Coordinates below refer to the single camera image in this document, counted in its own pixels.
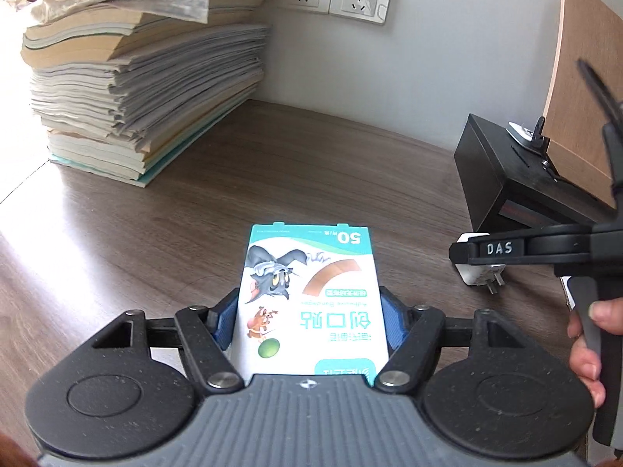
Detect stack of books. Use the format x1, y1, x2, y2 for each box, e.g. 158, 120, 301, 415
19, 0, 272, 189

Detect person's right hand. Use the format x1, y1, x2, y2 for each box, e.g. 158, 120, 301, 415
567, 300, 623, 408

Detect black cable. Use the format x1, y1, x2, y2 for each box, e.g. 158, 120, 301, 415
575, 58, 623, 130

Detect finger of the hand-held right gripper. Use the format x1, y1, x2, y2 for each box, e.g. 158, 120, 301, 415
449, 237, 472, 266

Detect white cube charger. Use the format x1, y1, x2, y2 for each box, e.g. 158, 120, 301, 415
456, 233, 508, 296

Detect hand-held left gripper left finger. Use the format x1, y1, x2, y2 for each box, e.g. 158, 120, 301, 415
83, 292, 244, 396

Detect green white bandage box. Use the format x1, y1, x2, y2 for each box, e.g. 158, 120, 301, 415
229, 223, 391, 388

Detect black desk riser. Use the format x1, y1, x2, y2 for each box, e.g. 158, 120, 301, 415
454, 113, 623, 241

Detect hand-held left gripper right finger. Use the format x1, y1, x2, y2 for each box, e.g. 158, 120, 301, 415
374, 286, 536, 394

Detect wooden reading stand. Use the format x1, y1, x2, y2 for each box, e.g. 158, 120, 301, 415
506, 0, 623, 213

